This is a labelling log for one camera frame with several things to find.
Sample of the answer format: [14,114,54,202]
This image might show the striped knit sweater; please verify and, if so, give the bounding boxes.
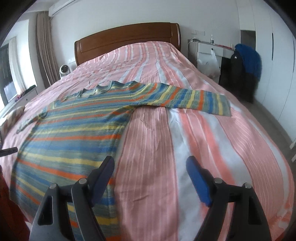
[4,81,231,240]

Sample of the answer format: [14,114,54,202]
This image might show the striped chevron pillow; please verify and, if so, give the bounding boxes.
[1,106,25,141]

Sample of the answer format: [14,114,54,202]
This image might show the white window cabinet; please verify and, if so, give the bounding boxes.
[1,87,38,118]

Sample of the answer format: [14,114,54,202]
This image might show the dark window monitor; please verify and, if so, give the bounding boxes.
[0,44,17,106]

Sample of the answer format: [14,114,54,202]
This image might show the pink striped bed cover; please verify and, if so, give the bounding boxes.
[1,42,295,240]

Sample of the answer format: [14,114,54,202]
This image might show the beige curtain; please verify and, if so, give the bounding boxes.
[36,11,60,88]

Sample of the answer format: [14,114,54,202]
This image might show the white round fan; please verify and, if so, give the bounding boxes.
[59,65,71,78]

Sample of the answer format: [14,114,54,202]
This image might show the white plastic bag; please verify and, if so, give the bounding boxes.
[197,49,221,79]

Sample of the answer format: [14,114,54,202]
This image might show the brown wooden headboard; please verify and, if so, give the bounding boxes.
[74,22,181,66]

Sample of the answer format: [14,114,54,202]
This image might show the blue garment on chair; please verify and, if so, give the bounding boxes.
[235,44,262,81]

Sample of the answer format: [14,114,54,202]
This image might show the white desk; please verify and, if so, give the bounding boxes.
[187,38,234,68]

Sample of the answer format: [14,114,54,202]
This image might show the wall air conditioner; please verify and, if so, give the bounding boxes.
[48,0,79,17]

